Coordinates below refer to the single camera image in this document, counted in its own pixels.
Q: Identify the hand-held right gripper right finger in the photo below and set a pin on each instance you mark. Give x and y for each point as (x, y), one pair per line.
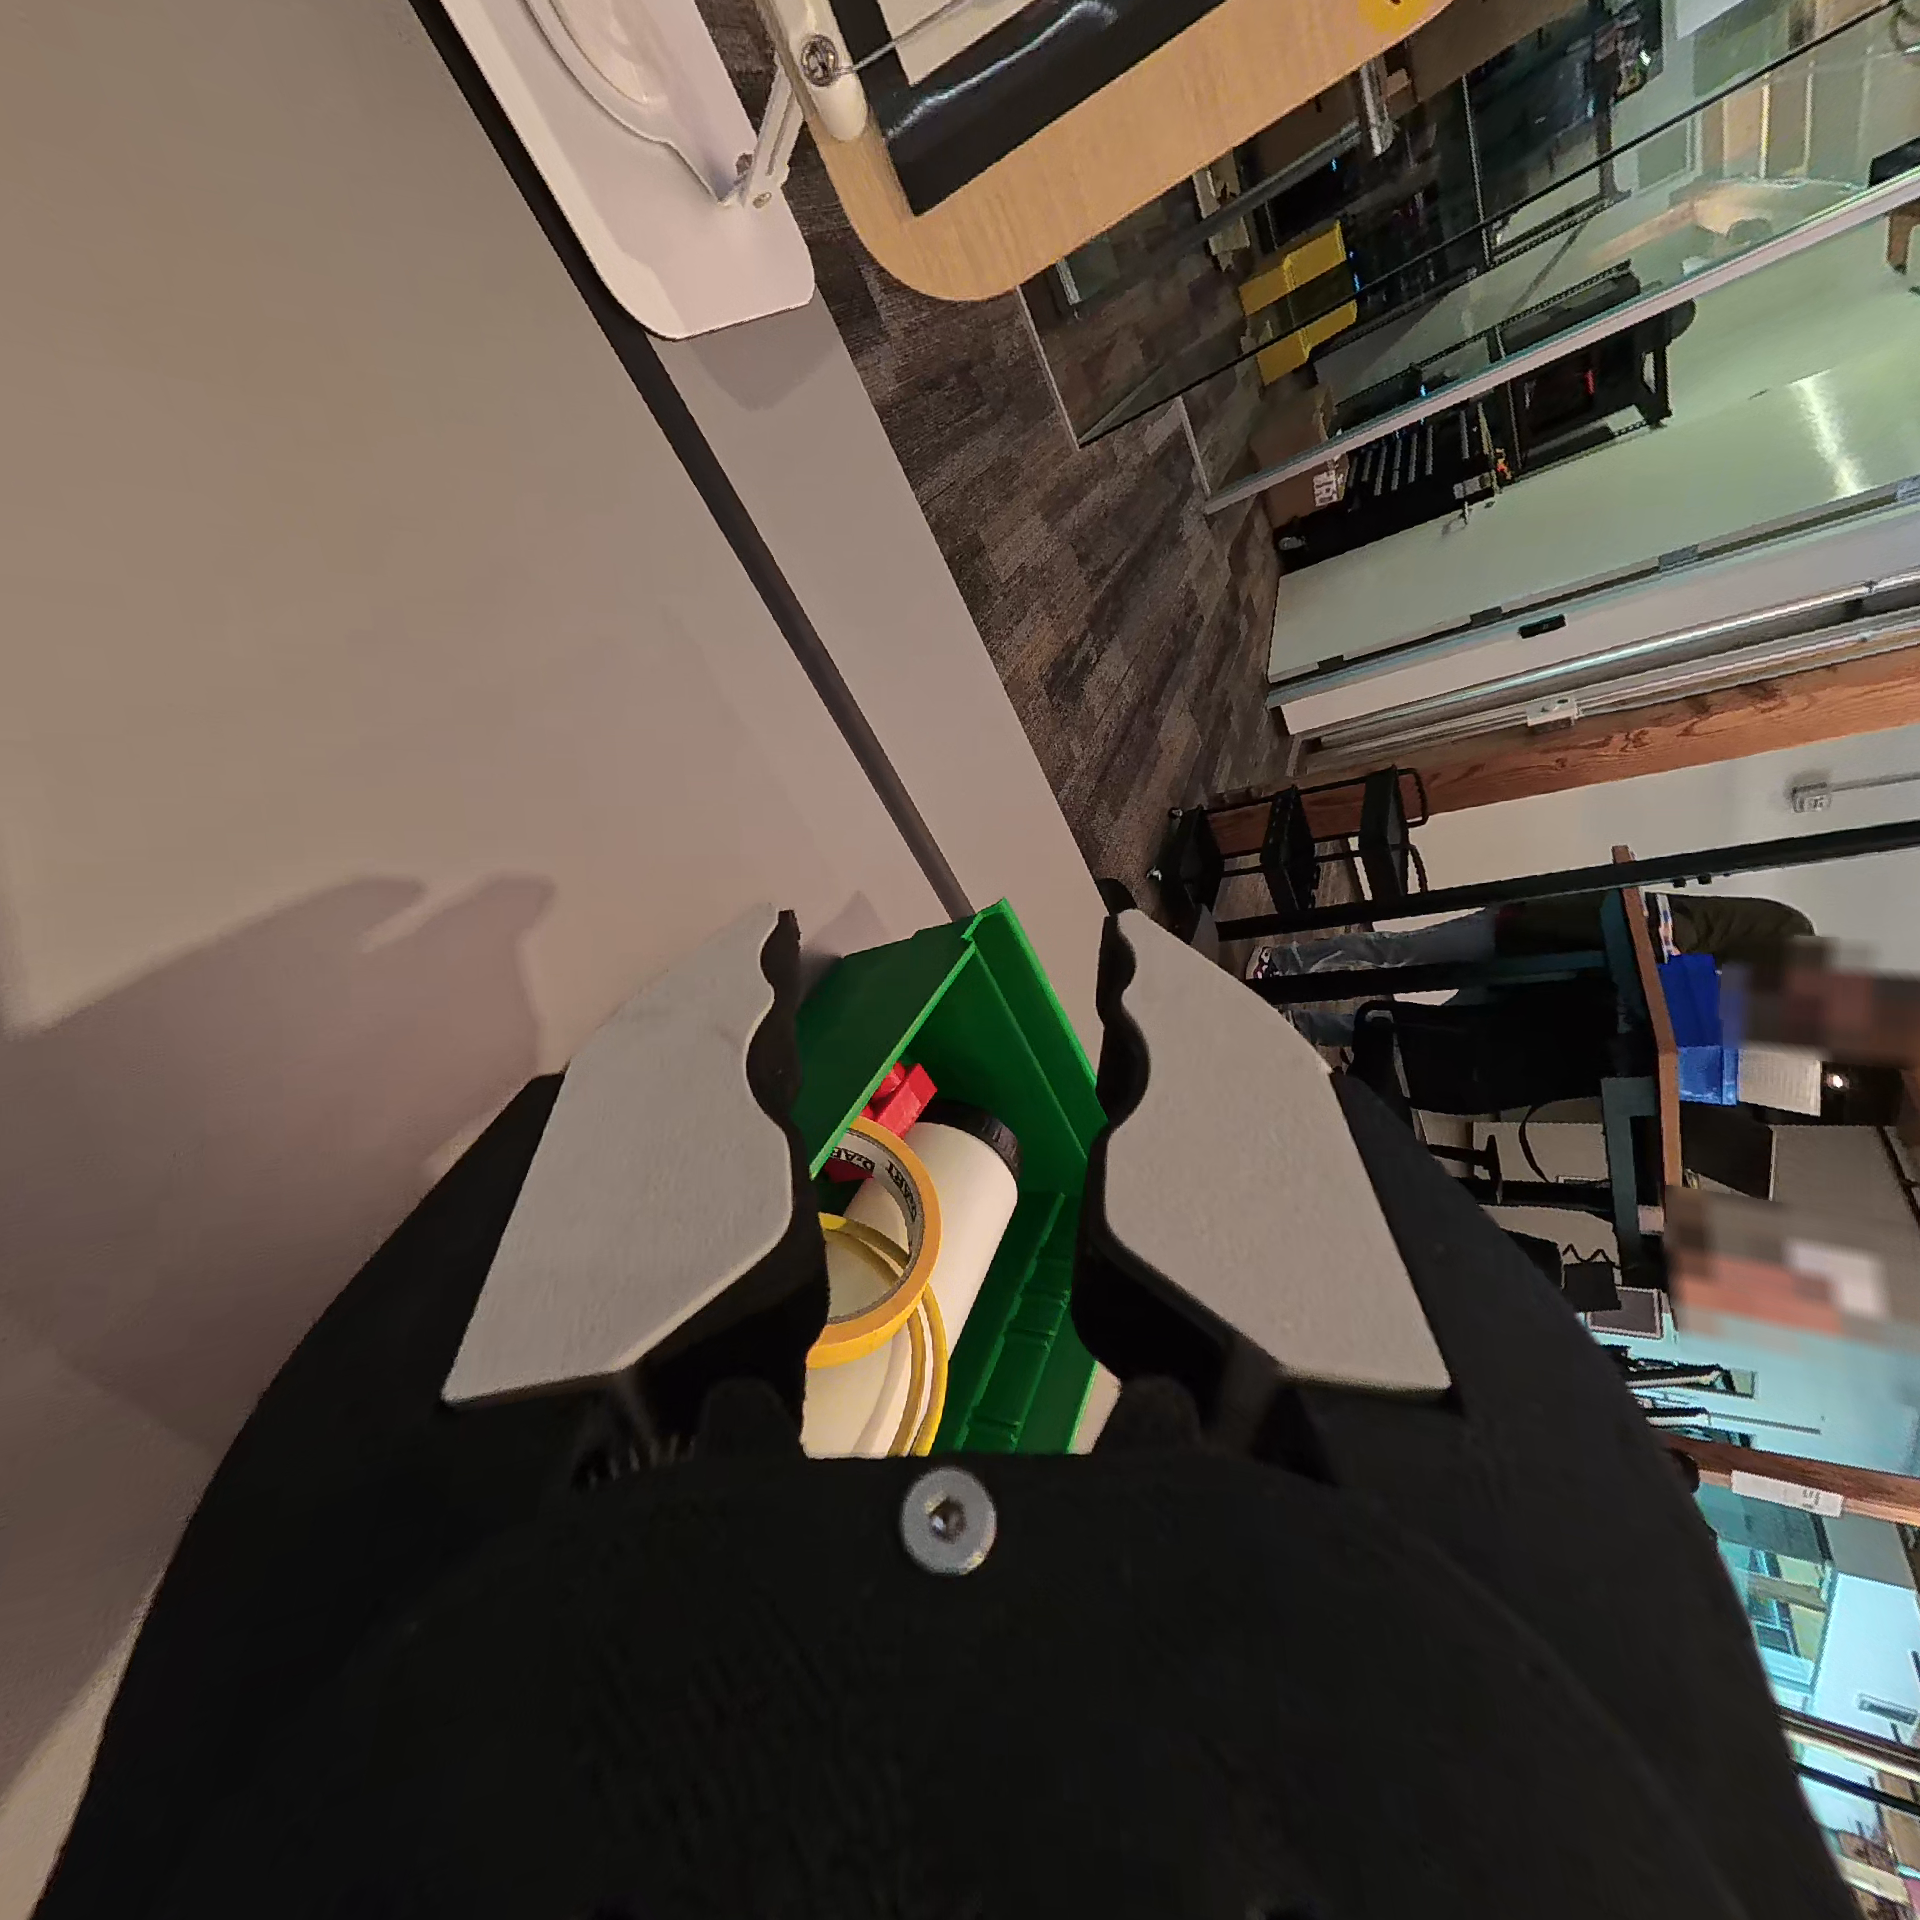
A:
(1261, 1201)

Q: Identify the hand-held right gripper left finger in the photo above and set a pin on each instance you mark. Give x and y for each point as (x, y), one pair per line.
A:
(645, 1201)

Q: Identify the green plastic bin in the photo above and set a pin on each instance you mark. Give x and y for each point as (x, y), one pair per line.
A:
(1020, 1035)

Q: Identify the white desk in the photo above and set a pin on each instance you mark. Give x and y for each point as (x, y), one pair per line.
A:
(901, 601)
(301, 601)

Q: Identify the yellow masking tape roll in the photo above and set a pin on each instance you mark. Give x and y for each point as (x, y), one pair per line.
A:
(923, 1395)
(901, 1201)

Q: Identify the black office chair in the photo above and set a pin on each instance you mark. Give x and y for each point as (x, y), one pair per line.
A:
(1485, 1058)

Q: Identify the red plastic part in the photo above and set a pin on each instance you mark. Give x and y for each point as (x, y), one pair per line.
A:
(905, 1095)

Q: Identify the white cylinder with black cap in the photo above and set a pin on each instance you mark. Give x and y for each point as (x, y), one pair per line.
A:
(968, 1201)

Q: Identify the black metal stool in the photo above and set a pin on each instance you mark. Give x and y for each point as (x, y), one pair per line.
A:
(1304, 849)

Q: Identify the blue bag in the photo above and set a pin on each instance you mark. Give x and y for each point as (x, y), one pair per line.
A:
(1702, 1028)

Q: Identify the black shelf rack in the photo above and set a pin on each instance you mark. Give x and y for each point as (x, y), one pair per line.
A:
(1500, 435)

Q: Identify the yellow storage bins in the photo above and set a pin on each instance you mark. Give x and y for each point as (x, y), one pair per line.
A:
(1299, 301)

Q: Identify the glass partition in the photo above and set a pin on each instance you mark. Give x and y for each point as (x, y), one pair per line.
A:
(1500, 254)

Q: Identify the white lamp base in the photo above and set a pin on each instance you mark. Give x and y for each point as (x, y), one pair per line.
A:
(660, 180)

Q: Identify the wooden table with black mat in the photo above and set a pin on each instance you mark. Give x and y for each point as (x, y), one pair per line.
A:
(1080, 164)

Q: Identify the wooden desk with teal frame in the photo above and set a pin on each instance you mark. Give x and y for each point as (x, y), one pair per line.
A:
(1650, 1050)

